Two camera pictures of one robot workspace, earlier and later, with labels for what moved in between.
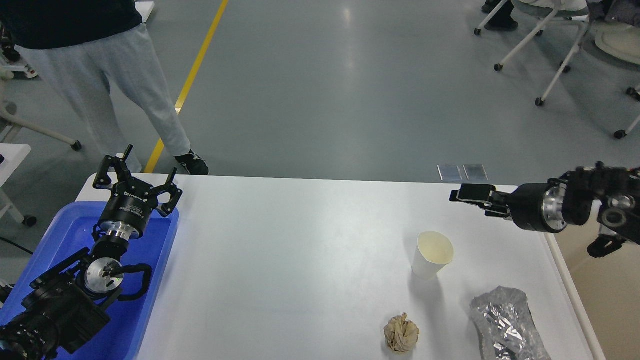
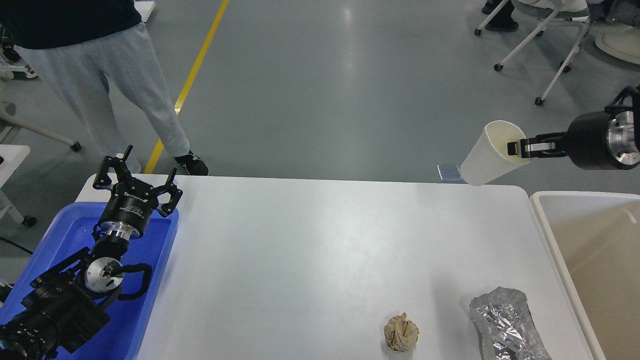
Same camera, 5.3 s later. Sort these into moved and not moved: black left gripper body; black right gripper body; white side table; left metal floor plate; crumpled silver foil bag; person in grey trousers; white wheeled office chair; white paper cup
Moved: black right gripper body; white paper cup
Not moved: white wheeled office chair; left metal floor plate; black left gripper body; person in grey trousers; white side table; crumpled silver foil bag
